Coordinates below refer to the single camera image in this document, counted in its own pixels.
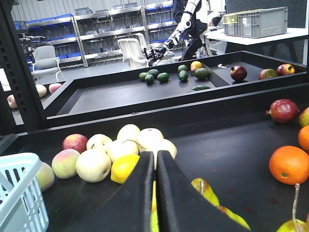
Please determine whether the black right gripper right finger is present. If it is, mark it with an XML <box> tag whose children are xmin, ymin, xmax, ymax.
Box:
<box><xmin>156</xmin><ymin>151</ymin><xmax>246</xmax><ymax>232</ymax></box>

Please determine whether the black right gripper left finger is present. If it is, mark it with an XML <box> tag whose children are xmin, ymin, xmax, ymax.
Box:
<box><xmin>77</xmin><ymin>151</ymin><xmax>154</xmax><ymax>232</ymax></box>

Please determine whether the light blue plastic basket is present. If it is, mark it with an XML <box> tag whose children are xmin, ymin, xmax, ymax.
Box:
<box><xmin>0</xmin><ymin>153</ymin><xmax>49</xmax><ymax>232</ymax></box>

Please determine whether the yellow lemon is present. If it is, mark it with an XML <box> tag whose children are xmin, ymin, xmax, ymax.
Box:
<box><xmin>111</xmin><ymin>154</ymin><xmax>140</xmax><ymax>184</ymax></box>

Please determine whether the pale white pear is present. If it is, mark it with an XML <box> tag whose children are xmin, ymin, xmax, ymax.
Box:
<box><xmin>76</xmin><ymin>148</ymin><xmax>112</xmax><ymax>183</ymax></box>

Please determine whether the black wooden fruit display stand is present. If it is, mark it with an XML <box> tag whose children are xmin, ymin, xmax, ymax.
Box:
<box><xmin>0</xmin><ymin>65</ymin><xmax>309</xmax><ymax>232</ymax></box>

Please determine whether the large orange right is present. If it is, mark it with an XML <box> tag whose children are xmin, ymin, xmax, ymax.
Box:
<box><xmin>269</xmin><ymin>146</ymin><xmax>309</xmax><ymax>185</ymax></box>

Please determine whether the red pomegranate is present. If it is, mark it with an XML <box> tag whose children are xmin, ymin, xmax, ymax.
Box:
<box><xmin>265</xmin><ymin>99</ymin><xmax>299</xmax><ymax>124</ymax></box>

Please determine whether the white humanoid robot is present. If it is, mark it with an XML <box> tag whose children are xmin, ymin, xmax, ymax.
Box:
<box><xmin>145</xmin><ymin>0</ymin><xmax>209</xmax><ymax>67</ymax></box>

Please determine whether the grey plastic crate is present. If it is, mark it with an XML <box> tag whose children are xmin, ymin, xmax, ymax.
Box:
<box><xmin>223</xmin><ymin>7</ymin><xmax>288</xmax><ymax>39</ymax></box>

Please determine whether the black upright post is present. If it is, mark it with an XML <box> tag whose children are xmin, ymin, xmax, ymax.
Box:
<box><xmin>0</xmin><ymin>0</ymin><xmax>46</xmax><ymax>131</ymax></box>

